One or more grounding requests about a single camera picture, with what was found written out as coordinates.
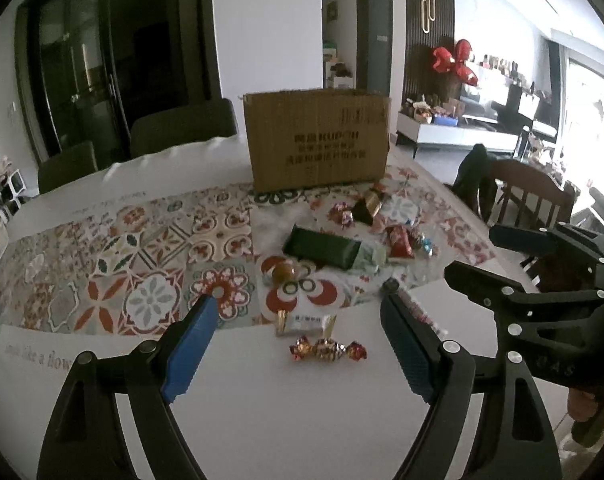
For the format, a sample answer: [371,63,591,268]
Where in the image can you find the red snack packet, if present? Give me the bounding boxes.
[384,224,417,261]

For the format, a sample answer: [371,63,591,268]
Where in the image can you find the red gold candy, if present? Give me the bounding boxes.
[289,336,368,364]

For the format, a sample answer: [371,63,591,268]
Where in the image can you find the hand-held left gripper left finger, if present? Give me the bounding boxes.
[37,287,219,480]

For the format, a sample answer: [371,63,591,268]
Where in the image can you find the red foil balloons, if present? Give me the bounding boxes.
[431,38,479,87]

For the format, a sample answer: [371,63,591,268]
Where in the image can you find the white low media cabinet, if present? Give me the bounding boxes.
[396,110,529,159]

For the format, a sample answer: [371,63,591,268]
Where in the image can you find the floral patterned table mat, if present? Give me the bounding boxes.
[0,162,498,337]

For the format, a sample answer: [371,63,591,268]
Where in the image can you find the dark glass sliding door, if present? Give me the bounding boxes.
[28,0,224,162]

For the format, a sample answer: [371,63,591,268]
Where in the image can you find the round orange candy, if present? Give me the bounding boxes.
[262,259,303,289]

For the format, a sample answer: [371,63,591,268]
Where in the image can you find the small dark dining chair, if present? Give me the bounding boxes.
[37,141,99,194]

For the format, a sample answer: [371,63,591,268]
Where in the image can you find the small red candy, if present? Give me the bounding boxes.
[329,201,356,226]

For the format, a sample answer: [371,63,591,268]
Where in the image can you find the dark green snack packet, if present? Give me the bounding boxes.
[283,224,365,271]

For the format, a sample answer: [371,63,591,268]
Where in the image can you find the large dark dining chair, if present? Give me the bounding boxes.
[131,98,238,159]

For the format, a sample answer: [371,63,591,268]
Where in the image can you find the stacked white hallway boxes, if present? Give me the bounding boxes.
[323,40,356,89]

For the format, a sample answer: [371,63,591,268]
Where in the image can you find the brown wooden slatted chair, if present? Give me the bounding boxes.
[479,159,576,281]

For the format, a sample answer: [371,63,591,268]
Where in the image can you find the dark grey room door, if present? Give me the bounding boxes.
[355,0,394,97]

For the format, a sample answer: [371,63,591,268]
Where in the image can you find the person's right hand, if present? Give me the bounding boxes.
[568,385,604,423]

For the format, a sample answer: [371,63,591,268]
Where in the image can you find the white storage cube shelf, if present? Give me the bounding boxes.
[1,172,29,217]

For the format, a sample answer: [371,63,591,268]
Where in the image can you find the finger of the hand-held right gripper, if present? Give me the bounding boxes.
[444,261,604,322]
[488,222,604,267]

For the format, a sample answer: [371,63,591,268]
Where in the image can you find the bright window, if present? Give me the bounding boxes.
[561,44,604,196]

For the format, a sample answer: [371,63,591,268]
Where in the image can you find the television screen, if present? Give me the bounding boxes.
[489,84,541,126]

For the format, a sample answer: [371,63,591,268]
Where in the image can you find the brown cardboard box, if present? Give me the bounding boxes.
[243,87,392,195]

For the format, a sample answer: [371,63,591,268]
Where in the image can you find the clutter on media cabinet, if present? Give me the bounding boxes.
[404,94,467,128]

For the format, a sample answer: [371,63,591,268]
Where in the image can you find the dark slatted wall panel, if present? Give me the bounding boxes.
[402,0,456,102]

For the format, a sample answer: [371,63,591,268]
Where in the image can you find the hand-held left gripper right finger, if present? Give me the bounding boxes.
[380,279,563,480]

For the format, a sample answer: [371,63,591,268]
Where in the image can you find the light green snack packet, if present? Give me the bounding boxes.
[353,242,389,274]

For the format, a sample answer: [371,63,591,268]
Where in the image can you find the dark green jacket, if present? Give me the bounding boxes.
[452,143,499,222]

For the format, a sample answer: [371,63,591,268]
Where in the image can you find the dark brown gold snack packet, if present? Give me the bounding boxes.
[352,190,391,226]

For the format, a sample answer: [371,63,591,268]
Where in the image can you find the white gold-ended candy packet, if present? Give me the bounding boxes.
[274,310,338,337]

